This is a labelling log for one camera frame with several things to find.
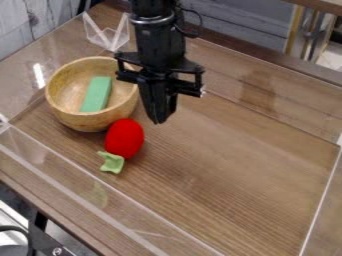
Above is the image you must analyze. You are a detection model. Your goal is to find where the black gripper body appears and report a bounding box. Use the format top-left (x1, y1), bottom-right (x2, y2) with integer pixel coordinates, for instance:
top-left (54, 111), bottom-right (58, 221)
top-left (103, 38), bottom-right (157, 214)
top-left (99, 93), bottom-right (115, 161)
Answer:
top-left (115, 52), bottom-right (205, 97)

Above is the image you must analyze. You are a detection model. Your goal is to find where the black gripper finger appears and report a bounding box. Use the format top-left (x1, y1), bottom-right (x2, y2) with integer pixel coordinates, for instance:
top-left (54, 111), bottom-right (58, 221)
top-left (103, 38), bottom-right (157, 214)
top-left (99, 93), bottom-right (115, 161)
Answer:
top-left (138, 78), bottom-right (160, 124)
top-left (157, 81), bottom-right (178, 124)

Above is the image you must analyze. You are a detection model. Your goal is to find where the green rectangular stick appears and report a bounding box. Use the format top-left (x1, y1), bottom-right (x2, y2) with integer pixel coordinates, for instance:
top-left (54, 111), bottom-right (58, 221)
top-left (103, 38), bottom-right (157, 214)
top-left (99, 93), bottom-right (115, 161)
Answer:
top-left (81, 76), bottom-right (113, 112)

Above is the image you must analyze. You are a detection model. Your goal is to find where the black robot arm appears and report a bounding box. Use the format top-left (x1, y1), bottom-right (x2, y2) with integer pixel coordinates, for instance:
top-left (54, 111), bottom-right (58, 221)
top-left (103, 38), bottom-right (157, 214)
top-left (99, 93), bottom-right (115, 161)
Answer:
top-left (115, 0), bottom-right (205, 124)

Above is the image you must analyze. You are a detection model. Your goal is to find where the brown wooden bowl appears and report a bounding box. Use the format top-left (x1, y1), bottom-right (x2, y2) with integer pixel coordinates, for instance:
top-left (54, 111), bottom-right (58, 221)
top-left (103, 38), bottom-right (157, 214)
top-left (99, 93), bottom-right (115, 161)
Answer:
top-left (46, 56), bottom-right (138, 132)

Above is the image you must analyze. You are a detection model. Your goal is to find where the clear acrylic stand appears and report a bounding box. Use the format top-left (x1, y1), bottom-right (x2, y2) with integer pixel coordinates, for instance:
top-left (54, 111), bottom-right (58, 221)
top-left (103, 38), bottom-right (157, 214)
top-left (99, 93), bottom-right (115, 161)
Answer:
top-left (82, 12), bottom-right (130, 52)

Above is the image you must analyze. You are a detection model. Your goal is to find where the red plush strawberry toy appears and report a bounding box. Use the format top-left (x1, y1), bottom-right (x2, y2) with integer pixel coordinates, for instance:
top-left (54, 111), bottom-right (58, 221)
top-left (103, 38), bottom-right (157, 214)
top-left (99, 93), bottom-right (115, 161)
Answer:
top-left (98, 118), bottom-right (145, 174)

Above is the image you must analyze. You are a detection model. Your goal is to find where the black table leg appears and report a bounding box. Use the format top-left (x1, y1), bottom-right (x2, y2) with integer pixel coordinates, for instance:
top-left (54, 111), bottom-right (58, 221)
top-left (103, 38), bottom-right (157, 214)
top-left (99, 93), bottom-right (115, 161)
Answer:
top-left (29, 210), bottom-right (49, 248)

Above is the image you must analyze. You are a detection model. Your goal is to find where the gold metal chair frame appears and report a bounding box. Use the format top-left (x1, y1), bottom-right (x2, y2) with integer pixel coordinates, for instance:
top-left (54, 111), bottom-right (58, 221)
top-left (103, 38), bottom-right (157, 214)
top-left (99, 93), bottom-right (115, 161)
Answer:
top-left (285, 4), bottom-right (340, 63)

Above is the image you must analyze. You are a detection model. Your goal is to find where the black cable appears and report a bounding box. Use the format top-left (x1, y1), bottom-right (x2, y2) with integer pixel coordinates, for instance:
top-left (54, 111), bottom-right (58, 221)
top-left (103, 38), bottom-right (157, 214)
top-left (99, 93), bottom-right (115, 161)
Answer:
top-left (0, 225), bottom-right (35, 256)

